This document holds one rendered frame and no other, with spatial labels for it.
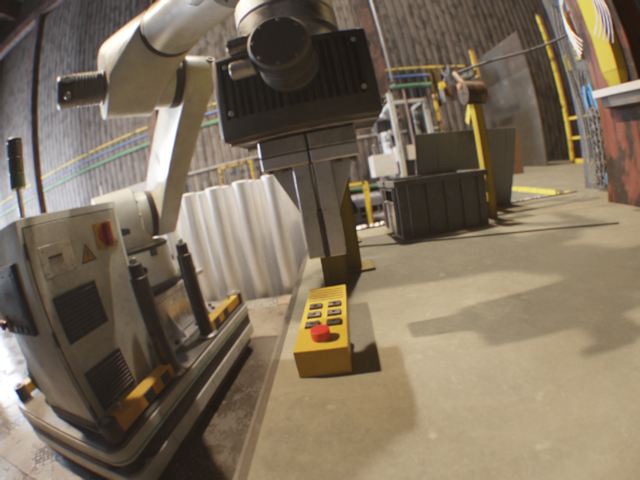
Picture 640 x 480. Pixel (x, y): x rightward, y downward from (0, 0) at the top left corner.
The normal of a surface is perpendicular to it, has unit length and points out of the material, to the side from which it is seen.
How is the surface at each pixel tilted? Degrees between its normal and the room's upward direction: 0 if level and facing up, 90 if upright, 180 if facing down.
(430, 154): 108
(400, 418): 0
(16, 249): 90
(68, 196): 90
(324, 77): 90
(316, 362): 90
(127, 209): 73
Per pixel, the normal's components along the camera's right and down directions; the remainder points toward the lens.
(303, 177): -0.07, 0.20
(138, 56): 0.36, 0.62
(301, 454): -0.18, -0.97
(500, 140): 0.07, 0.48
